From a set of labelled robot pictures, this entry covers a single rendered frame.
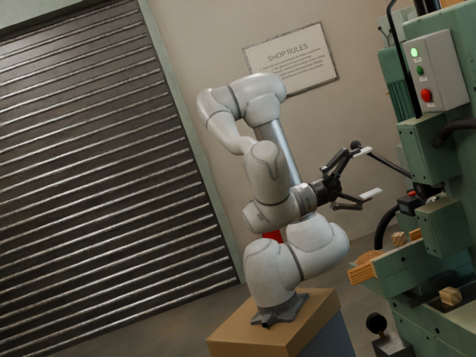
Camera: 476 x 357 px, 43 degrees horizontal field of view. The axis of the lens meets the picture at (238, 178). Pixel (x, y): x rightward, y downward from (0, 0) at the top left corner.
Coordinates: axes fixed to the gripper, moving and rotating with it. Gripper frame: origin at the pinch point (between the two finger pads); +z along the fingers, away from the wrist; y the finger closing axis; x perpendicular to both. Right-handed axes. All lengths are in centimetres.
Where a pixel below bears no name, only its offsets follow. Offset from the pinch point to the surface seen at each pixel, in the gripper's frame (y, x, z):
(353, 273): -16.4, -20.9, -21.3
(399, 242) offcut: -21.1, -8.4, -0.7
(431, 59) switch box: 40, -46, -3
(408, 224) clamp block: -20.7, -1.6, 6.8
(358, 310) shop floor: -143, 133, 31
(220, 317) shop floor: -157, 210, -41
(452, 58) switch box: 38, -47, 2
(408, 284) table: -23.2, -25.7, -8.9
